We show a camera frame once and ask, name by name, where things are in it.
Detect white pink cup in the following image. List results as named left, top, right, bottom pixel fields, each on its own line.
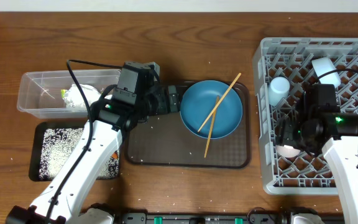
left=275, top=145, right=301, bottom=158

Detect light blue cup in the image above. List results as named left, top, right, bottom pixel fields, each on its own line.
left=268, top=77, right=290, bottom=106

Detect orange carrot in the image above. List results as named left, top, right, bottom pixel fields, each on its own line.
left=111, top=151, right=119, bottom=160

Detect white napkin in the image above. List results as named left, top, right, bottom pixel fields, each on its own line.
left=63, top=84, right=101, bottom=109

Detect foil yellow snack wrapper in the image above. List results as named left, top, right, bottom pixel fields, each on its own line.
left=60, top=90, right=67, bottom=99

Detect light blue rice bowl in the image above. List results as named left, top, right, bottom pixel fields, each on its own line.
left=311, top=57, right=341, bottom=88

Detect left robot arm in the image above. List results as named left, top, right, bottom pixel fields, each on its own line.
left=6, top=83, right=180, bottom=224

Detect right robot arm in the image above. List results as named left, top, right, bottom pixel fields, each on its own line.
left=276, top=113, right=358, bottom=223

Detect grey dishwasher rack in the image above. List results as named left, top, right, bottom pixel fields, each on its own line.
left=252, top=37, right=358, bottom=195

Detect dark blue plate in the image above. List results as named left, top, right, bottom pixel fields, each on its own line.
left=180, top=80, right=243, bottom=139

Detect brown serving tray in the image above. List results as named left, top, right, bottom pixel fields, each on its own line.
left=124, top=81, right=251, bottom=169

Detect lower wooden chopstick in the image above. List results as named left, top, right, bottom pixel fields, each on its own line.
left=204, top=96, right=219, bottom=158

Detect wooden chopstick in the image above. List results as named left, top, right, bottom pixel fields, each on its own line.
left=204, top=96, right=219, bottom=158
left=197, top=72, right=242, bottom=132

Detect upper wooden chopstick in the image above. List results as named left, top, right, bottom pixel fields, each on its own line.
left=197, top=72, right=242, bottom=132

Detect clear plastic bin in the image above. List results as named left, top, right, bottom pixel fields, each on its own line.
left=17, top=69, right=121, bottom=119

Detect spilled white rice pile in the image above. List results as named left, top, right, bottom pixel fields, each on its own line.
left=39, top=128, right=119, bottom=180

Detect black plastic tray bin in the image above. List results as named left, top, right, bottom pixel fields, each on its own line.
left=29, top=120, right=121, bottom=182

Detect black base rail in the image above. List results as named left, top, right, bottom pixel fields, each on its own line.
left=82, top=212, right=351, bottom=224

